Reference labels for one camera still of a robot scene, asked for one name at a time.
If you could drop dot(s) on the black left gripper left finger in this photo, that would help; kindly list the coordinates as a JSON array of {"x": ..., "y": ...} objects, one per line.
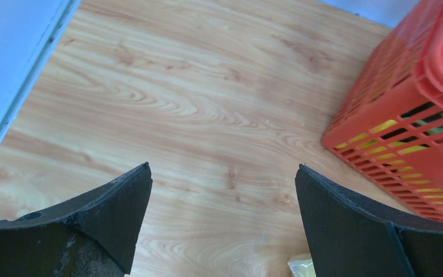
[{"x": 92, "y": 234}]

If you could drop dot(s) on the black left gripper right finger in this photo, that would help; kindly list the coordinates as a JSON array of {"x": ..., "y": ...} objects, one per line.
[{"x": 350, "y": 234}]

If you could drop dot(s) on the red plastic shopping basket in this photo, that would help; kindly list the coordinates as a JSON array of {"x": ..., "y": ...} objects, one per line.
[{"x": 390, "y": 126}]

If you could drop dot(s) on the clear zip top bag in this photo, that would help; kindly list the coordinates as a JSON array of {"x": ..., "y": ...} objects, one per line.
[{"x": 302, "y": 266}]

